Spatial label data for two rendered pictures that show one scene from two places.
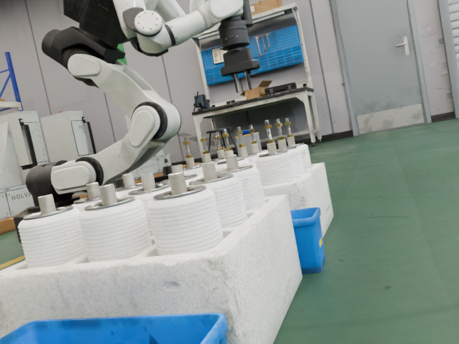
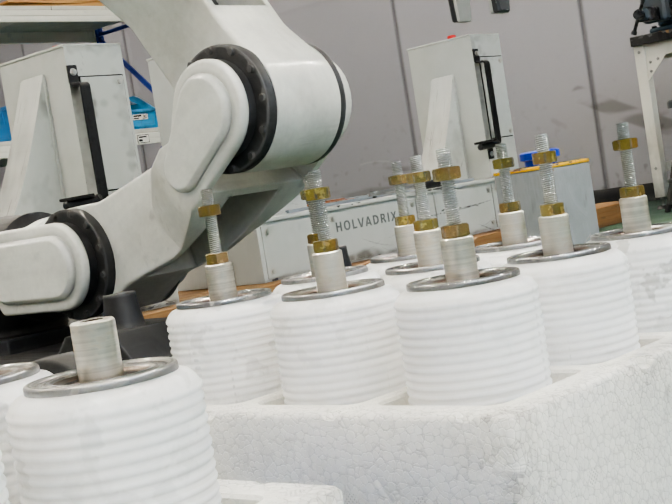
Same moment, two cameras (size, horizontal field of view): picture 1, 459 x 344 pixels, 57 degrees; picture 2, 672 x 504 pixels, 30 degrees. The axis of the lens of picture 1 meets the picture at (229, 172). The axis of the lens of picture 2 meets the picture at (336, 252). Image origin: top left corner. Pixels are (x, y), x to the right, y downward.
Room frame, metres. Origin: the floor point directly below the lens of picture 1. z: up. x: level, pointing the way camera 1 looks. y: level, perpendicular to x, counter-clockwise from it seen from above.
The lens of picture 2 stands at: (0.29, -0.35, 0.33)
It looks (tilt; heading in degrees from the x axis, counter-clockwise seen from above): 3 degrees down; 21
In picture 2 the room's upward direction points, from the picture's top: 9 degrees counter-clockwise
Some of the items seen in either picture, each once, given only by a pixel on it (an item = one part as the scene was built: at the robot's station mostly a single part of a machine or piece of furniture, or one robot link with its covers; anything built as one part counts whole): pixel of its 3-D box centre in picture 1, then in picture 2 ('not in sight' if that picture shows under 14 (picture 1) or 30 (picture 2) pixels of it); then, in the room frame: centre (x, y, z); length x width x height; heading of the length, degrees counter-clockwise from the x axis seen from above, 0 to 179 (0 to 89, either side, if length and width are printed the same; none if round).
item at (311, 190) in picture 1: (255, 210); (463, 465); (1.24, -0.05, 0.09); 0.39 x 0.39 x 0.18; 69
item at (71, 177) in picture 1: (87, 174); (90, 260); (1.73, 0.57, 0.28); 0.21 x 0.20 x 0.13; 70
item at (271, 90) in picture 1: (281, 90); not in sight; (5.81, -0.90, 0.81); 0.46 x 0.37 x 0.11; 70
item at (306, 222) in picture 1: (257, 244); not in sight; (0.96, -0.03, 0.06); 0.30 x 0.11 x 0.12; 70
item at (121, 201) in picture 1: (110, 204); not in sight; (0.63, 0.18, 0.25); 0.08 x 0.08 x 0.01
